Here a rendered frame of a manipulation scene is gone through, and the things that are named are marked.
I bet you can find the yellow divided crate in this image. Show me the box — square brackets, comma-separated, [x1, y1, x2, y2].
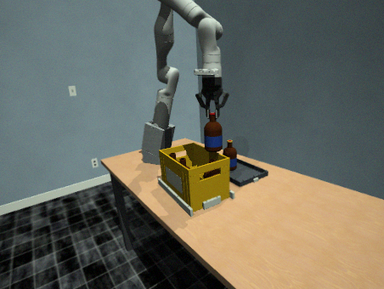
[159, 143, 230, 212]

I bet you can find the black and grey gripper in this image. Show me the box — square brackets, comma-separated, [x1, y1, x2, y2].
[195, 77, 229, 119]

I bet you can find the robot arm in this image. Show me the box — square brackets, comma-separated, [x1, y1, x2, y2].
[153, 0, 223, 128]

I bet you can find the brown bottle with blue band and red cap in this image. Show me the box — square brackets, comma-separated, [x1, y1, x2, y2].
[204, 112, 223, 152]

